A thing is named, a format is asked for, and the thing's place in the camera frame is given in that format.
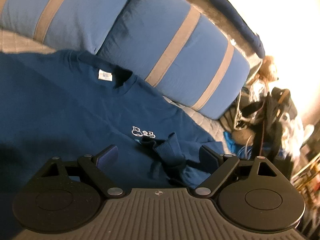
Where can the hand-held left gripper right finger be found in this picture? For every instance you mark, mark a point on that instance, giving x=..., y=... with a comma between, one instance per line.
x=208, y=156

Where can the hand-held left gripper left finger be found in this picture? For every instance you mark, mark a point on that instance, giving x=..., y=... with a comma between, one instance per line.
x=107, y=156

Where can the navy blue t-shirt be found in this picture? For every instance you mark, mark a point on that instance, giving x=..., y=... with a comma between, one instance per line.
x=62, y=110

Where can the bright blue cloth piece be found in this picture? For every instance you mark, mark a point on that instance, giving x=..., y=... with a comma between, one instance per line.
x=228, y=140

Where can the grey quilted bed cover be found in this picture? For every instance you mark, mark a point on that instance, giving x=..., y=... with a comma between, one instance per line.
x=205, y=125

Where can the beige plush toy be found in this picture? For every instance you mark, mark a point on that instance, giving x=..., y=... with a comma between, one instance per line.
x=241, y=136

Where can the striped canvas bag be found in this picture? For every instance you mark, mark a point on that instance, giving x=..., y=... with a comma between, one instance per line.
x=230, y=120

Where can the black bag with red trim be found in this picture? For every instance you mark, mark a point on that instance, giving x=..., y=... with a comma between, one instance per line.
x=282, y=166

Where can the clear plastic bag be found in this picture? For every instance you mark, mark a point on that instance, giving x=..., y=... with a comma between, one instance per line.
x=257, y=90

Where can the white cloth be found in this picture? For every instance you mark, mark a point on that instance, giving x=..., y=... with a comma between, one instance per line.
x=297, y=130

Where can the wooden hanger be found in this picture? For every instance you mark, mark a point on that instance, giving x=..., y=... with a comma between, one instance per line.
x=283, y=95

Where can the brown teddy bear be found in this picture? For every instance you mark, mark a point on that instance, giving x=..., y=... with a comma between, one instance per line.
x=268, y=67

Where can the blue grey-striped pillow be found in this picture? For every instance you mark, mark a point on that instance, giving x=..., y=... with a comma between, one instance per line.
x=82, y=10
x=155, y=42

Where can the folded dark blue garment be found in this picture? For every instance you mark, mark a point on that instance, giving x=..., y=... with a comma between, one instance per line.
x=240, y=22

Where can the grey fuzzy blanket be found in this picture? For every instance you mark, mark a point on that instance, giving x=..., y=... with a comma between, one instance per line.
x=212, y=12

